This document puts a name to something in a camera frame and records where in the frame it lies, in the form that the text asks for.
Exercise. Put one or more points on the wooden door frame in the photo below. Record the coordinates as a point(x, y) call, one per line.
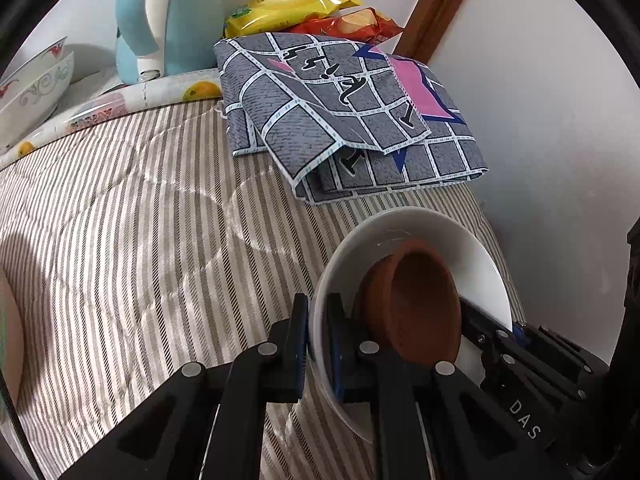
point(440, 5)

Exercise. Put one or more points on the red floral white bowl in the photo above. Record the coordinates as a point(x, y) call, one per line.
point(30, 72)

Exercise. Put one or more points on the red snack bag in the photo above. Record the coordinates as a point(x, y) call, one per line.
point(360, 22)

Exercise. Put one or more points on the grey checkered folded cloth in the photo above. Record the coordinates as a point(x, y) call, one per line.
point(310, 110)

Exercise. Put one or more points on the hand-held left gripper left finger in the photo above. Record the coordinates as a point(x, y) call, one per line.
point(299, 360)

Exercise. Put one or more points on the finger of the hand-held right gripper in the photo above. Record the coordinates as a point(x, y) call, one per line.
point(480, 327)
point(522, 337)

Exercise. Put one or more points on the striped quilted tablecloth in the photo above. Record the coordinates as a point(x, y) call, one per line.
point(125, 260)

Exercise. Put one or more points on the light blue electric kettle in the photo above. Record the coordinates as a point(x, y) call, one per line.
point(185, 20)

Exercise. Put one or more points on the small brown clay bowl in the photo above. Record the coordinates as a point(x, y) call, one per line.
point(425, 305)

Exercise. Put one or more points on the yellow snack bag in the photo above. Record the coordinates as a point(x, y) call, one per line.
point(285, 10)

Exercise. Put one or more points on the grey patterned white bowl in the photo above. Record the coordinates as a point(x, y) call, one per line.
point(30, 112)

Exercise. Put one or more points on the pink square plate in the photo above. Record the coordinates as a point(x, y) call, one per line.
point(10, 335)

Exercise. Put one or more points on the large plain white bowl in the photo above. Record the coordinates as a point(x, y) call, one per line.
point(425, 230)

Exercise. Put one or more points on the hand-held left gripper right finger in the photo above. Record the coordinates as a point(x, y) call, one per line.
point(336, 360)

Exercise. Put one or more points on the rolled fruit print mat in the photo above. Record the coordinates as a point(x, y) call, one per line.
point(165, 91)

